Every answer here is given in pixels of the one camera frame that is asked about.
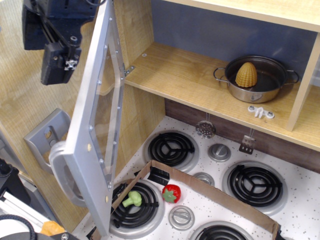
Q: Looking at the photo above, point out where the orange toy food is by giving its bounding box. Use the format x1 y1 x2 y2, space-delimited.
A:
40 220 66 236

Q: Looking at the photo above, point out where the grey back stove knob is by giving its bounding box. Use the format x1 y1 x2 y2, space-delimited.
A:
208 143 231 163

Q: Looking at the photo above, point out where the brown cardboard barrier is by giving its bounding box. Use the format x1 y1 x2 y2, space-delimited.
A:
102 159 279 240

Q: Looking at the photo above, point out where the red toy strawberry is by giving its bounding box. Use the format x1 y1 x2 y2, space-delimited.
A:
162 184 182 203

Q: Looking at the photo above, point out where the back right stove burner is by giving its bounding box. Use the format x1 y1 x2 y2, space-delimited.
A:
221 161 289 216

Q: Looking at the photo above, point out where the grey wall phone holder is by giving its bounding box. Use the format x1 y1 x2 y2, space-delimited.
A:
23 108 71 174

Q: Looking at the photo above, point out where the hanging metal strainer spoon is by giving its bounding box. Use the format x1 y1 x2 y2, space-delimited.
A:
195 113 216 139

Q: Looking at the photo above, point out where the steel cooking pot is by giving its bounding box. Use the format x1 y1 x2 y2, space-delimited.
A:
213 55 300 104

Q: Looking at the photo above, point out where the grey microwave door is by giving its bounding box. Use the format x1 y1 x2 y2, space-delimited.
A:
49 0 126 237

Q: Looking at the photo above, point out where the grey front stove knob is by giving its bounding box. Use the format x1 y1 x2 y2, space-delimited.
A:
168 205 195 231

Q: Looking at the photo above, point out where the yellow toy corn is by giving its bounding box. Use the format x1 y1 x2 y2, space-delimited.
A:
235 62 258 88

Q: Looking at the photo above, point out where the back left stove burner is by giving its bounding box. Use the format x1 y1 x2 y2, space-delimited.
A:
143 130 200 173

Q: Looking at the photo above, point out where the grey middle stove knob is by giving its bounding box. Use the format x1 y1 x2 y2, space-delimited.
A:
193 172 215 187

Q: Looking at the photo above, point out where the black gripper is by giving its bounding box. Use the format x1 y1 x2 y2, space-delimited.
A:
22 0 105 86

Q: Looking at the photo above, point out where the front left stove burner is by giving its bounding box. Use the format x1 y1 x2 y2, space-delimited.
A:
109 179 165 240

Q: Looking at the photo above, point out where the hanging metal spatula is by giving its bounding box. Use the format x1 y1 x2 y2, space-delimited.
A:
239 128 256 155

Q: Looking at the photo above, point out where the grey stove knob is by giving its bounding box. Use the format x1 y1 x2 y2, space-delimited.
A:
193 172 215 187
168 205 195 231
208 143 231 163

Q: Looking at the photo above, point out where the white door latch clip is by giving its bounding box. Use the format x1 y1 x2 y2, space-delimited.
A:
247 105 275 119

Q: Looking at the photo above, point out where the black braided cable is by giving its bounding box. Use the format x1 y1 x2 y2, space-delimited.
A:
0 214 37 240

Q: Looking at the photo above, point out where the front right stove burner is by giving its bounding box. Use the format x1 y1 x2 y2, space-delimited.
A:
189 220 253 240

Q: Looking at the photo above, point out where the stove burner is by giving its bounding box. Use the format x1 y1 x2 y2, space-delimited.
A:
189 220 253 240
143 130 200 173
221 161 289 216
109 179 165 240

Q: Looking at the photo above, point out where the green toy broccoli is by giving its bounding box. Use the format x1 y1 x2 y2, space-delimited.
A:
122 191 142 208

